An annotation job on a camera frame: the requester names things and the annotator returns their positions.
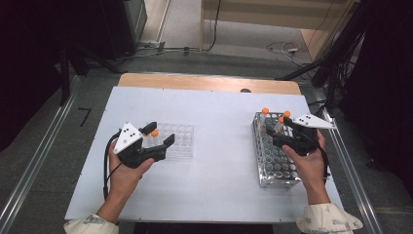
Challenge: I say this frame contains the black hanging cable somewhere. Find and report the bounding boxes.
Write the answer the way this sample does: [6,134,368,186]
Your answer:
[204,0,222,53]

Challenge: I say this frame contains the aluminium rail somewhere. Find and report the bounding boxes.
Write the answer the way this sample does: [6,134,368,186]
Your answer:
[0,76,81,234]
[316,97,385,234]

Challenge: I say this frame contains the person's right hand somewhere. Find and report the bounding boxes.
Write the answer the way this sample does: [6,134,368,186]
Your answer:
[281,129,329,206]

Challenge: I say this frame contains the black floor cable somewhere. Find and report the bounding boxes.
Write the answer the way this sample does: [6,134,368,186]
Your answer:
[116,45,203,61]

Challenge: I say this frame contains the black tripod stand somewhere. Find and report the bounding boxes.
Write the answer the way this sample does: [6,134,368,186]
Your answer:
[276,0,369,113]

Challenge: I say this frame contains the person's left hand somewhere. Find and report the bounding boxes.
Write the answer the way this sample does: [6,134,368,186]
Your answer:
[108,141,156,205]

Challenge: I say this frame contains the dark cabinet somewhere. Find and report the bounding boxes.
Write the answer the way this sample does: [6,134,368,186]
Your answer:
[98,0,148,61]

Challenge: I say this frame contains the white board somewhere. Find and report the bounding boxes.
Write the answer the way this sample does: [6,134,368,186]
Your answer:
[64,86,349,224]

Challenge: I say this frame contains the clear plastic tube rack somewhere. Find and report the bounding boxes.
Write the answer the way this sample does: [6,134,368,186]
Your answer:
[141,122,196,161]

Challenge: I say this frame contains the black metal stand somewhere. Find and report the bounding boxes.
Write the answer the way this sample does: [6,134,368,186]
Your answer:
[58,42,125,107]

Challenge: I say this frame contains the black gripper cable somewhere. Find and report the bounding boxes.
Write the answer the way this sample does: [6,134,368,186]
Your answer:
[102,131,124,201]
[313,142,331,183]

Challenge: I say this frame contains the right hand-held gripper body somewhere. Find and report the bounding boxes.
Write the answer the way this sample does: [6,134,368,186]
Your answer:
[282,113,337,157]

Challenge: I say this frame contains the white coiled cable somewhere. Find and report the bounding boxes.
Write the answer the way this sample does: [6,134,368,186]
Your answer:
[266,41,304,66]

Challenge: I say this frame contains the black curtain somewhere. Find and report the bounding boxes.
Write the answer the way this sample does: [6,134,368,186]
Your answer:
[0,0,108,153]
[339,0,413,188]

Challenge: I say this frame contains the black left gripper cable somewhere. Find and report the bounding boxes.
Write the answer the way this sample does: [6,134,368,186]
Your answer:
[102,131,124,201]

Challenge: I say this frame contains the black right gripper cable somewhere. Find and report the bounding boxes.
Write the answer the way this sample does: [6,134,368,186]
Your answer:
[313,142,331,183]

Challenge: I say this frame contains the wooden table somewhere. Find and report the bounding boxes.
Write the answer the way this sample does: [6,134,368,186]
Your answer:
[117,72,302,96]

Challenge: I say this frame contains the light wooden furniture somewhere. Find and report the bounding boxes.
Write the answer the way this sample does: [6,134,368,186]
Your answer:
[199,0,357,61]

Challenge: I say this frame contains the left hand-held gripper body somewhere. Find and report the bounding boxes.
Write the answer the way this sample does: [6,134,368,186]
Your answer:
[112,121,154,170]

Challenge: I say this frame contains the metal test tube rack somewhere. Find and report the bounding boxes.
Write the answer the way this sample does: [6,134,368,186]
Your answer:
[251,111,302,189]

